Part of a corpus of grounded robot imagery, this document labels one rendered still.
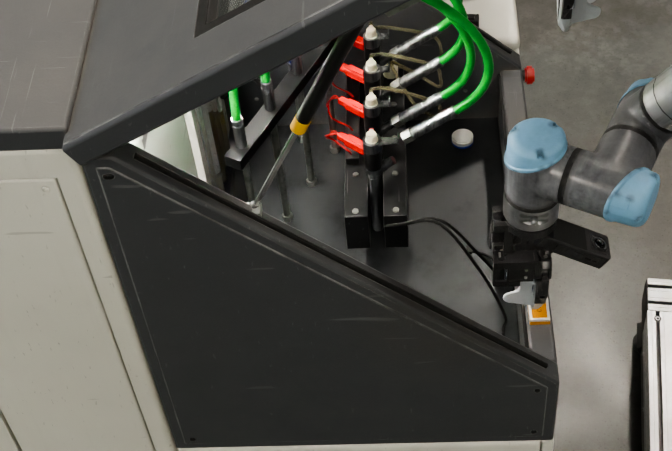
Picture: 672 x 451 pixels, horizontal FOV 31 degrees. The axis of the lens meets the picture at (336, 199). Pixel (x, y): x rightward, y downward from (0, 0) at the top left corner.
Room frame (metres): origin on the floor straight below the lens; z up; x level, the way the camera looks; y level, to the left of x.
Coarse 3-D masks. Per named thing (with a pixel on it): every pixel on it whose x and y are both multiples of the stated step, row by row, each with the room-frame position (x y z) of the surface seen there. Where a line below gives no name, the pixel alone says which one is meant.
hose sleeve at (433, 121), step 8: (440, 112) 1.29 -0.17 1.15; (448, 112) 1.28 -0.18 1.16; (424, 120) 1.30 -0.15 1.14; (432, 120) 1.29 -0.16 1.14; (440, 120) 1.28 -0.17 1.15; (448, 120) 1.28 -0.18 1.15; (416, 128) 1.29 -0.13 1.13; (424, 128) 1.29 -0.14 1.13; (432, 128) 1.28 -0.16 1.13; (416, 136) 1.29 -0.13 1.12
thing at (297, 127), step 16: (352, 32) 0.97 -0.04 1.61; (336, 48) 0.97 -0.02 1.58; (336, 64) 0.97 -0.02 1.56; (320, 80) 0.98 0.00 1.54; (320, 96) 0.98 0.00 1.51; (304, 112) 0.98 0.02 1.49; (304, 128) 0.98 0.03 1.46; (288, 144) 0.99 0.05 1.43; (272, 176) 1.00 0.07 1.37; (256, 208) 1.00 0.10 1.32
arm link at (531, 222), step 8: (504, 200) 1.06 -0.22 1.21; (504, 208) 1.06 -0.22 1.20; (512, 208) 1.04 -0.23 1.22; (552, 208) 1.03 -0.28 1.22; (504, 216) 1.06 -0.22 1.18; (512, 216) 1.04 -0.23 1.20; (520, 216) 1.03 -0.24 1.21; (528, 216) 1.03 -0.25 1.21; (536, 216) 1.03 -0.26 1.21; (544, 216) 1.03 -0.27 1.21; (552, 216) 1.03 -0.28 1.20; (512, 224) 1.04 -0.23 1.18; (520, 224) 1.03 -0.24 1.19; (528, 224) 1.03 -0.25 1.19; (536, 224) 1.02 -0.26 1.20; (544, 224) 1.03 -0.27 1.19; (552, 224) 1.03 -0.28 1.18
